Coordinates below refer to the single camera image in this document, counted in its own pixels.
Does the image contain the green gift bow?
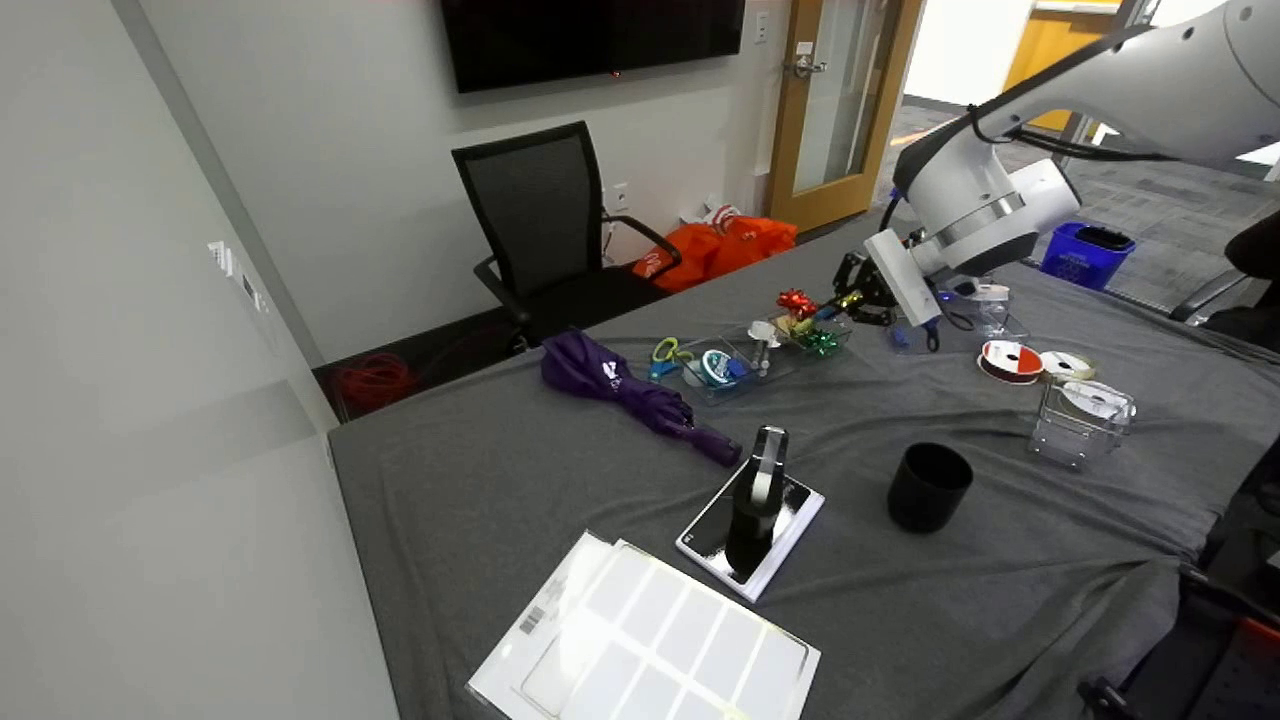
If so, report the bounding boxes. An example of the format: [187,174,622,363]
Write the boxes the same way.
[795,323,850,361]

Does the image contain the green blue plastic rings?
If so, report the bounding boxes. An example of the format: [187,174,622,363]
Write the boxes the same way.
[647,331,695,383]

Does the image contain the blue tape roll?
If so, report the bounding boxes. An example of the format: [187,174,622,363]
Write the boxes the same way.
[695,346,758,391]

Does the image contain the black cup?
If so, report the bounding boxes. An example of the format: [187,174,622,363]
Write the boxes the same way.
[886,441,977,536]

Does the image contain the black tape dispenser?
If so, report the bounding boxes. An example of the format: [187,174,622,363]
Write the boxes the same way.
[719,418,792,581]

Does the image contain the black chair with red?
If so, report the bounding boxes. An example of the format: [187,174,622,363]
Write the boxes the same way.
[1076,434,1280,720]

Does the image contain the flat black white box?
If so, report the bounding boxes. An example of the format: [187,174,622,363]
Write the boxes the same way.
[673,465,827,608]

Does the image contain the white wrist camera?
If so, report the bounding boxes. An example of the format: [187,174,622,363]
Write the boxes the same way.
[860,229,944,331]

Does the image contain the small blue object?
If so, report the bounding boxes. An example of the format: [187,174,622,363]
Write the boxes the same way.
[886,318,944,355]

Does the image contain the small clear square container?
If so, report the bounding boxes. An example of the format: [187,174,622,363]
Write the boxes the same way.
[1027,383,1137,474]

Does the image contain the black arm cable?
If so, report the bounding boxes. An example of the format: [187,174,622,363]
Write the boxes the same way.
[977,110,1164,172]

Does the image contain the white wall switch plate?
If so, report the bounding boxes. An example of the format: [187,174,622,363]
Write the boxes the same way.
[204,235,265,312]

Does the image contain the orange bag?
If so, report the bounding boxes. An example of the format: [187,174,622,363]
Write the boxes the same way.
[631,210,802,296]

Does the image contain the red coiled cable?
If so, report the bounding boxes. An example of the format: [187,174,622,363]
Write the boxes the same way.
[331,350,420,414]

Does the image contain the black mesh office chair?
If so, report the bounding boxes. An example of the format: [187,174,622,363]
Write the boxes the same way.
[450,119,685,350]

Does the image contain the white label sheet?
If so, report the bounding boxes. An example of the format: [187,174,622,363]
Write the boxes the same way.
[465,526,824,720]

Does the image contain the black wall television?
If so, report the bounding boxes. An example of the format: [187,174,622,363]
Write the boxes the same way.
[440,0,747,95]

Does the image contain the purple cloth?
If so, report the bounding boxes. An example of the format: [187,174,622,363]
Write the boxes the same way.
[538,326,747,470]

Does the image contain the blue bin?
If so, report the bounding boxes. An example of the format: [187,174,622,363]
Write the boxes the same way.
[1035,221,1139,290]

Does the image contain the red white ribbon spool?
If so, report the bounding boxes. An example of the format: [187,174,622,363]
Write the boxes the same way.
[977,336,1047,383]

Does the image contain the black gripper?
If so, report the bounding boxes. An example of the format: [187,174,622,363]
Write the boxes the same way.
[833,247,902,326]

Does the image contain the wooden door with glass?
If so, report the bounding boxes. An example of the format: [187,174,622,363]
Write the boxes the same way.
[764,0,928,235]

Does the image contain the yellow wooden door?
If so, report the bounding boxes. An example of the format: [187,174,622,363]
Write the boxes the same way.
[1001,7,1118,135]

